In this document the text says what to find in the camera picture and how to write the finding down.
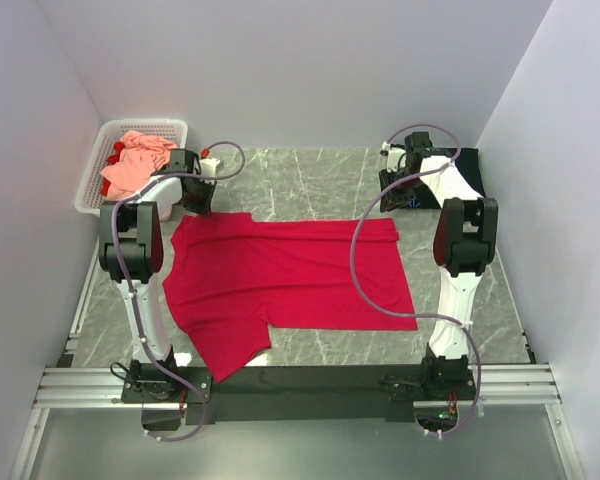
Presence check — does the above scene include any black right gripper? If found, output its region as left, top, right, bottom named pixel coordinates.
left=378, top=167, right=423, bottom=213

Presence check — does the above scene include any red t shirt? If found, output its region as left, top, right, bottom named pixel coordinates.
left=163, top=212, right=417, bottom=382
left=100, top=142, right=130, bottom=200

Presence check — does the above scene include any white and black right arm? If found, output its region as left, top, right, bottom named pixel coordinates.
left=379, top=131, right=498, bottom=399

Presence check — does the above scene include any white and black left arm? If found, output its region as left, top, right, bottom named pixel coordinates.
left=98, top=149, right=220, bottom=402

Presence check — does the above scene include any folded black t shirt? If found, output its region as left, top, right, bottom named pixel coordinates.
left=405, top=148, right=486, bottom=210

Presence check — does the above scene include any pink t shirt in basket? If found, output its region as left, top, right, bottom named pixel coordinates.
left=118, top=130, right=177, bottom=198

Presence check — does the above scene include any red t shirt in basket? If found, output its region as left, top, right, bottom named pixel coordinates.
left=100, top=142, right=130, bottom=200

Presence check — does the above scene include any white plastic laundry basket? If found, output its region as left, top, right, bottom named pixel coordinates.
left=74, top=118, right=188, bottom=217

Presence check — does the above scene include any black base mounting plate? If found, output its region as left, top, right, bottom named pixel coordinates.
left=121, top=365, right=477, bottom=429

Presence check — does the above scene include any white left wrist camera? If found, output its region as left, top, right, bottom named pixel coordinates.
left=199, top=148, right=221, bottom=184

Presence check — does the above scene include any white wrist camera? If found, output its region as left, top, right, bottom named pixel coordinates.
left=380, top=142, right=406, bottom=173
left=199, top=148, right=221, bottom=184

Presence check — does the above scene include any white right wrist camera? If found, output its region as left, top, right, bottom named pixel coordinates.
left=380, top=142, right=406, bottom=173

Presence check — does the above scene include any aluminium rail frame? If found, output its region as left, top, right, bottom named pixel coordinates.
left=9, top=319, right=586, bottom=480

